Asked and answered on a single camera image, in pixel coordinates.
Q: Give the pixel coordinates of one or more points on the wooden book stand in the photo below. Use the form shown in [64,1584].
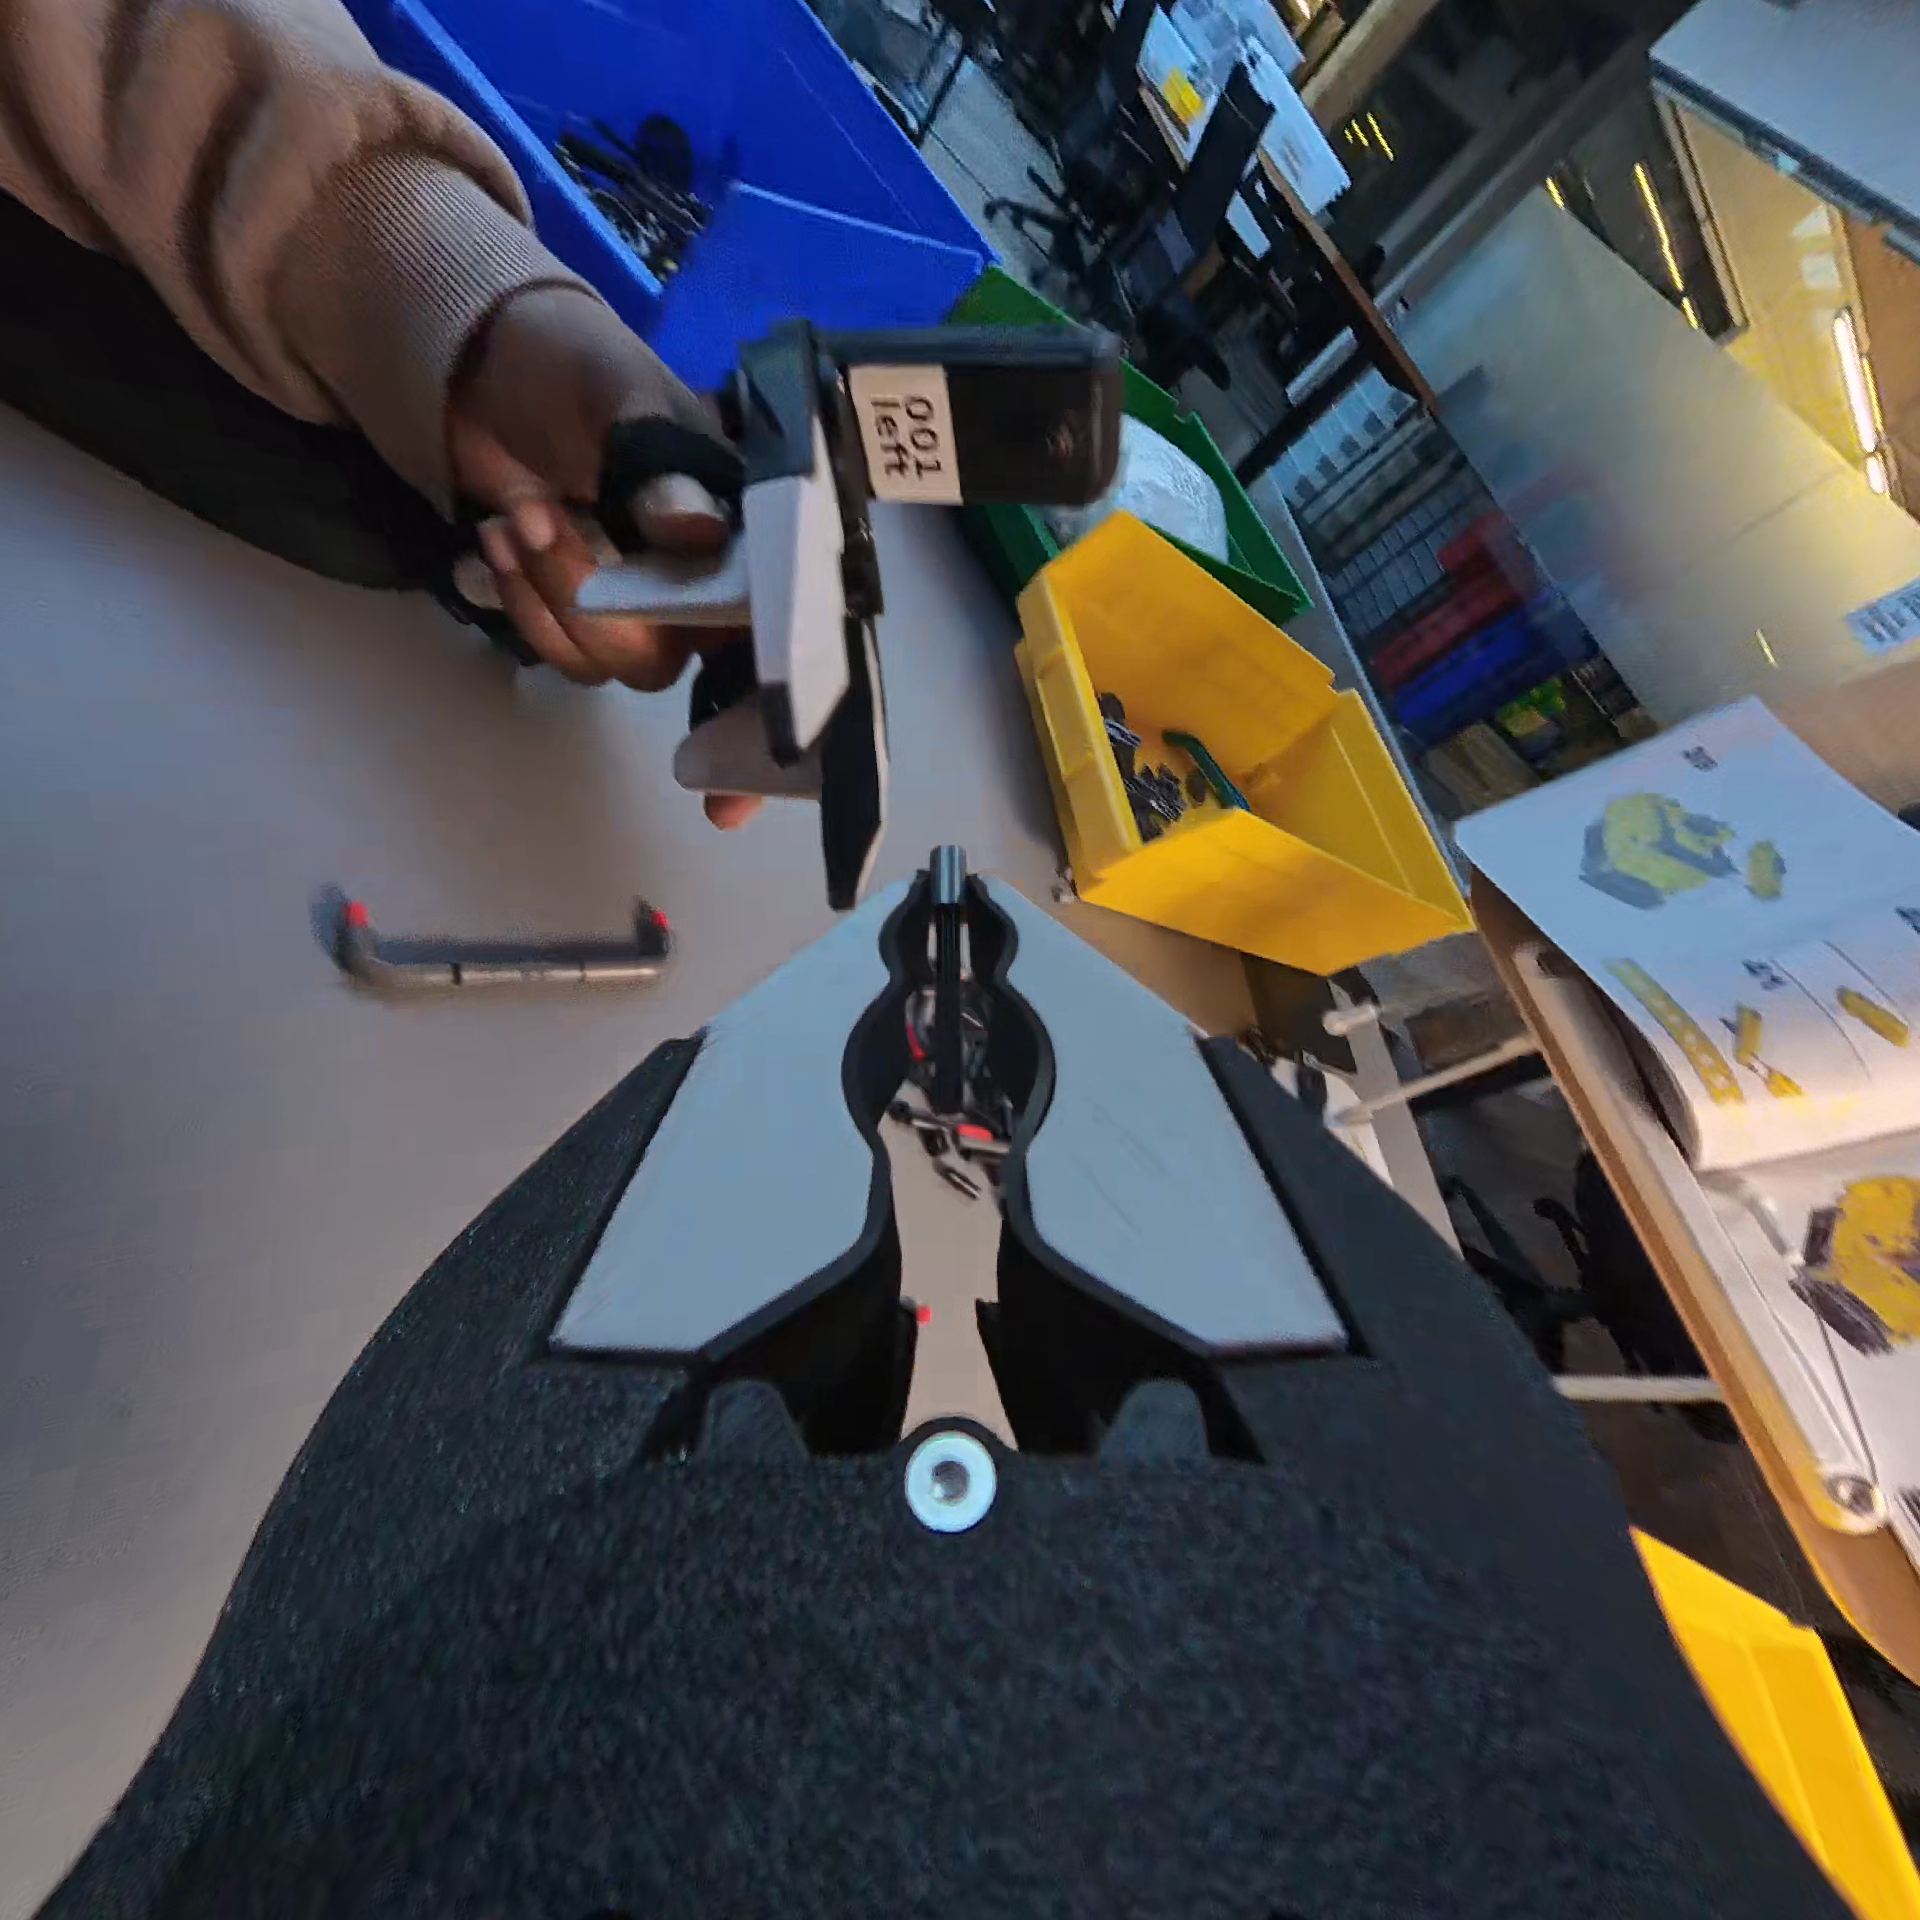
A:
[1635,1202]

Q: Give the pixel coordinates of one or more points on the clear plastic bag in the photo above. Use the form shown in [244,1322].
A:
[1154,496]

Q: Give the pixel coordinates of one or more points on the grey desk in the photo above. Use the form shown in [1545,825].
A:
[223,902]

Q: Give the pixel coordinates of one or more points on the heap of black parts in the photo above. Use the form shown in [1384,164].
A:
[637,204]

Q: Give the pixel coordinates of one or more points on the black office chair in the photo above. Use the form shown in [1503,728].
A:
[1214,181]

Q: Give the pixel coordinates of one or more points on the pile of black red pins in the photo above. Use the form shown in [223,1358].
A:
[960,1124]

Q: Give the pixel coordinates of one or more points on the blue storage bin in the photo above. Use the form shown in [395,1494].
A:
[840,285]

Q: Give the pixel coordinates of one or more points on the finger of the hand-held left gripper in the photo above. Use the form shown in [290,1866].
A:
[794,602]
[857,781]

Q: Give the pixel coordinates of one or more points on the open instruction booklet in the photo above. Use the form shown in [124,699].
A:
[1724,902]

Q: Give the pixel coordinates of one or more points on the green brick piece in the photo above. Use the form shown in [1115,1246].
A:
[1207,764]

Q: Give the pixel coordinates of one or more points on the grey bent rod red caps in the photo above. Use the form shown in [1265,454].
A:
[495,959]

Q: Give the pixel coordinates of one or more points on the yellow storage bin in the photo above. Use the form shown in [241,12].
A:
[1275,902]
[1770,1725]

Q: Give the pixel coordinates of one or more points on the person's left forearm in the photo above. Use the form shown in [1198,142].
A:
[223,181]

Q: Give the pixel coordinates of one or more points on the black chair armrest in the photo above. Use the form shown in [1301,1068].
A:
[180,451]

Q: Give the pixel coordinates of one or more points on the stack of coloured crates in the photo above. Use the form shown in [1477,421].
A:
[1470,629]

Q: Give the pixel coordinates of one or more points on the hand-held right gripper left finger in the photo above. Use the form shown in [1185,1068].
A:
[721,1202]

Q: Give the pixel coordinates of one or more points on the green storage bin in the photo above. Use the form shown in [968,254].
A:
[1020,541]

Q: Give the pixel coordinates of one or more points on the heap of dark grey bricks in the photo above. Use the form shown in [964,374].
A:
[1147,788]

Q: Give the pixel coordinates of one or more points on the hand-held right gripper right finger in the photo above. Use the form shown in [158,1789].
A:
[1154,1202]

